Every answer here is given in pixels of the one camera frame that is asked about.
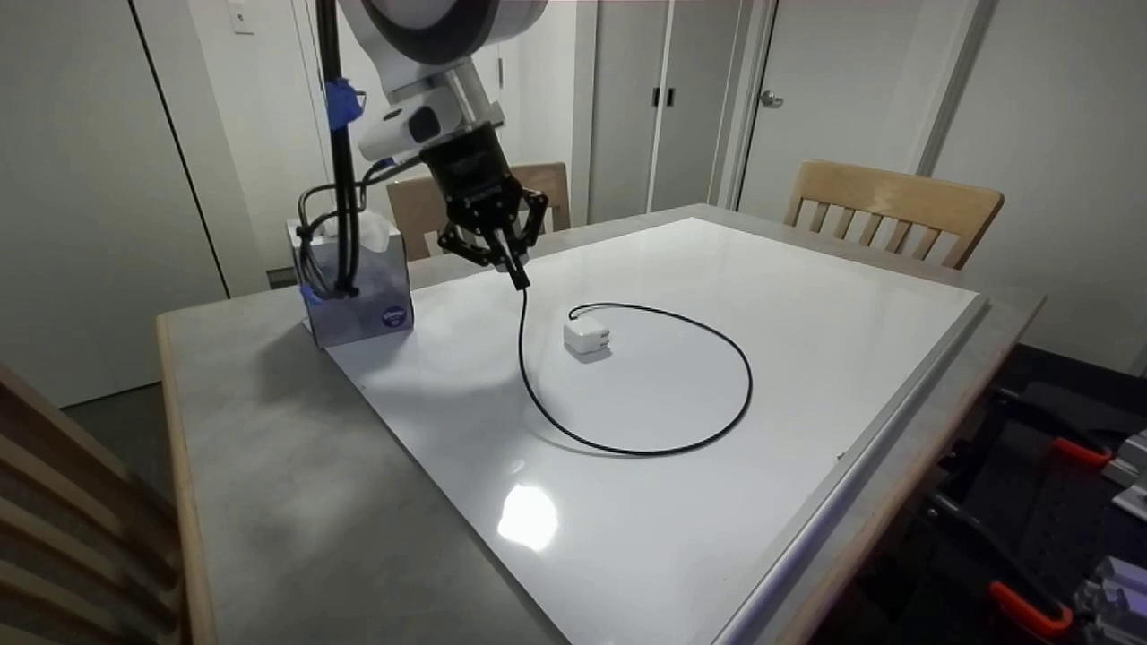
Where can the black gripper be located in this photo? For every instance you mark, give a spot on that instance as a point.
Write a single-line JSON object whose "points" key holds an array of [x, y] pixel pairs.
{"points": [[490, 212]]}

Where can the wooden chair by door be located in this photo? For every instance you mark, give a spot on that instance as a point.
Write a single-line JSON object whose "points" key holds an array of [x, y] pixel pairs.
{"points": [[910, 208]]}

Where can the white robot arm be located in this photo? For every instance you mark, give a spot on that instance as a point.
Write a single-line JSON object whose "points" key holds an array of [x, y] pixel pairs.
{"points": [[436, 113]]}

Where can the wooden chair foreground left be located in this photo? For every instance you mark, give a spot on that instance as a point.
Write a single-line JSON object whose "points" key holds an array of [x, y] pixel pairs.
{"points": [[92, 549]]}

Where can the wooden chair near tissue box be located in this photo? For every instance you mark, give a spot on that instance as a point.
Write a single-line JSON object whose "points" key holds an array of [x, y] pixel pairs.
{"points": [[419, 212]]}

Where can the white charger adapter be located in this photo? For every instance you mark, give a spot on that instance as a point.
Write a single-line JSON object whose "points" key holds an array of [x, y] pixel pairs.
{"points": [[585, 337]]}

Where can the white wall switch plate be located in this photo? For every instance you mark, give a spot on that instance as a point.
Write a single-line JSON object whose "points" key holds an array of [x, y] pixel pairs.
{"points": [[243, 20]]}

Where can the white board mat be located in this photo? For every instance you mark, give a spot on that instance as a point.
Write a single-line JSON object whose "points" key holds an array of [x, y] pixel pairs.
{"points": [[654, 494]]}

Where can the blue tissue box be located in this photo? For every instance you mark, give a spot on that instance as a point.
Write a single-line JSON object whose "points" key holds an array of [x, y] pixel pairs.
{"points": [[380, 299]]}

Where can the orange handled clamp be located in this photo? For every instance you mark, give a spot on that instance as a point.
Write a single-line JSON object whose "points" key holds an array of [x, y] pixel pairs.
{"points": [[1045, 620]]}

